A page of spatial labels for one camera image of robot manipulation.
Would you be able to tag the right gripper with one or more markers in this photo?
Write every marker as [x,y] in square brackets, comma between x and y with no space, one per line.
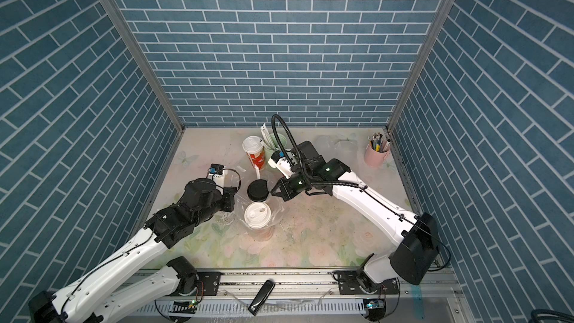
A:
[287,194]

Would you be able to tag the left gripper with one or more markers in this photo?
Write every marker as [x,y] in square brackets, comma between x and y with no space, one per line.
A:
[229,196]

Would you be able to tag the orange cup white lid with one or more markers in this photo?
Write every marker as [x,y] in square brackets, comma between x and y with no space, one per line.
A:
[257,218]

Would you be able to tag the clear plastic carrier bag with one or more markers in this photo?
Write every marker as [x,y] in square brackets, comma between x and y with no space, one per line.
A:
[241,180]

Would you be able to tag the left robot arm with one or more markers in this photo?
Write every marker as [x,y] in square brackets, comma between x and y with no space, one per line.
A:
[98,296]

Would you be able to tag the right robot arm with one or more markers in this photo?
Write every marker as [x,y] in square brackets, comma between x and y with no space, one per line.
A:
[414,236]

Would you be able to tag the green straw holder cup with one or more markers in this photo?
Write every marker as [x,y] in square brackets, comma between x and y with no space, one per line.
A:
[269,151]

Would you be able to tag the back red cup white lid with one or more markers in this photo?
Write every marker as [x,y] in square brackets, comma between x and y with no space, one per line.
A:
[254,148]

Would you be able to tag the pink pen holder cup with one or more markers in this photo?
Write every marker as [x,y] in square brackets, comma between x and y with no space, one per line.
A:
[375,155]

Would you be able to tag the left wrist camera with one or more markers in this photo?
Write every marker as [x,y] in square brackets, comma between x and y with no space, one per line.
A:
[217,174]

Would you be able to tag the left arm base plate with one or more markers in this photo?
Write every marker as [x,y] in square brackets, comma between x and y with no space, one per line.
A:
[202,283]

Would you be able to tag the aluminium front rail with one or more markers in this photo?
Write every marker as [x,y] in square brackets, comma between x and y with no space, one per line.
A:
[278,282]

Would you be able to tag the black remote on rail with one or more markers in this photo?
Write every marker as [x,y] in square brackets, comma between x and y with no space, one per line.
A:
[261,297]

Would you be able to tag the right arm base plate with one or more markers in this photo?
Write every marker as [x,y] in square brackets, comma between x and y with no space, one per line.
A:
[357,283]

